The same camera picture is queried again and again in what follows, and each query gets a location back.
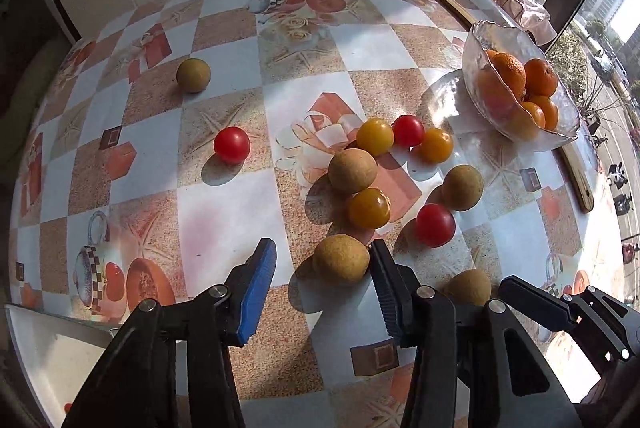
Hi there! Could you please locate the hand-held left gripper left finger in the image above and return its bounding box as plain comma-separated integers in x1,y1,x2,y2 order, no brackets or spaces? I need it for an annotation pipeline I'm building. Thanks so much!
62,238,277,428

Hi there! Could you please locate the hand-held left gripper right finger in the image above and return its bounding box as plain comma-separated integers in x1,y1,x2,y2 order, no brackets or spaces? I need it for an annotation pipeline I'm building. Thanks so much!
369,239,583,428

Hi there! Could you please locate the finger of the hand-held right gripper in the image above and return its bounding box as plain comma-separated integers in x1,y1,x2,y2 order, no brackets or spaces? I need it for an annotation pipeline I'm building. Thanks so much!
498,275,632,361

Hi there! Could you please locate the red cherry tomato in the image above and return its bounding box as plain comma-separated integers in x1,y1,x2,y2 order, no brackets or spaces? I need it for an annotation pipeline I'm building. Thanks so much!
213,126,251,165
415,203,457,248
392,114,426,148

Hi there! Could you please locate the yellow cherry tomato star calyx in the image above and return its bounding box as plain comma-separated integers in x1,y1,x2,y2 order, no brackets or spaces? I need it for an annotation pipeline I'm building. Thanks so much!
348,187,392,230

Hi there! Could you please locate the large tan longan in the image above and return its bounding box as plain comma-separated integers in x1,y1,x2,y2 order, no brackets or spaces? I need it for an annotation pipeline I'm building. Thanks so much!
441,164,485,212

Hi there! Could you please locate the orange-yellow cherry tomato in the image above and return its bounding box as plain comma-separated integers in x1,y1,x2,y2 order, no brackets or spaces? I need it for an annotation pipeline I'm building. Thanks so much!
414,128,455,164

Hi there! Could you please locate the yellow cherry tomato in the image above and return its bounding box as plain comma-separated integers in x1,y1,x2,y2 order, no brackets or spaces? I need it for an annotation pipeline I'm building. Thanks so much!
356,118,395,157

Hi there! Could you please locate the clear glass bowl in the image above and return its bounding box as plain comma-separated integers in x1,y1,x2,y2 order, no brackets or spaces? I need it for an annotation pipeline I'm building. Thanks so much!
461,20,582,152

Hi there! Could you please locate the white square tray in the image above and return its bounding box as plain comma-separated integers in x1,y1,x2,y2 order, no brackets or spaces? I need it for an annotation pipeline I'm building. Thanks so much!
5,303,126,424

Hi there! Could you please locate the small tan longan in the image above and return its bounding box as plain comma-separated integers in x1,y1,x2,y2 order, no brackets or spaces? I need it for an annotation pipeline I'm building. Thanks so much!
176,58,212,94

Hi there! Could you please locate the pile of oranges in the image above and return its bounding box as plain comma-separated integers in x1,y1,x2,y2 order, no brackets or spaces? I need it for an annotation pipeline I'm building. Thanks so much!
475,49,560,141

